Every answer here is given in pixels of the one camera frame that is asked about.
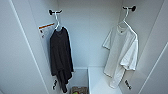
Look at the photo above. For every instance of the white shirt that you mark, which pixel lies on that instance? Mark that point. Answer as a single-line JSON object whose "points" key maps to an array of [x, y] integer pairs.
{"points": [[120, 53]]}

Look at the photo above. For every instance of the white clothes hanger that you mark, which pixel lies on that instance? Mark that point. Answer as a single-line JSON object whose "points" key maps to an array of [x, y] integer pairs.
{"points": [[125, 16], [57, 21]]}

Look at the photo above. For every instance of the white wardrobe door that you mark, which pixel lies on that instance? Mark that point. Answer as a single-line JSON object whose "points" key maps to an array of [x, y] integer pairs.
{"points": [[16, 46], [155, 66]]}

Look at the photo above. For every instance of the white wardrobe carcass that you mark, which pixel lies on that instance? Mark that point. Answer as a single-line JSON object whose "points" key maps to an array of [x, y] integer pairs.
{"points": [[86, 40]]}

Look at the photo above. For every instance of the black garment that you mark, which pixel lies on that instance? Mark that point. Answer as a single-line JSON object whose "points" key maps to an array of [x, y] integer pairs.
{"points": [[61, 53]]}

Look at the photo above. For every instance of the orange label strip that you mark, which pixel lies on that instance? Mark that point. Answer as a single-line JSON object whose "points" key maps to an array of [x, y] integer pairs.
{"points": [[46, 25]]}

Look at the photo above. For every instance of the brown cardboard box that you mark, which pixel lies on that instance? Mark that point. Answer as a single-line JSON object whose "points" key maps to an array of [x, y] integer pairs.
{"points": [[78, 90]]}

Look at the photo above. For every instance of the black clothes rail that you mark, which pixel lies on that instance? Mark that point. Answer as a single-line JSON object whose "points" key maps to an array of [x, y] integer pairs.
{"points": [[51, 12]]}

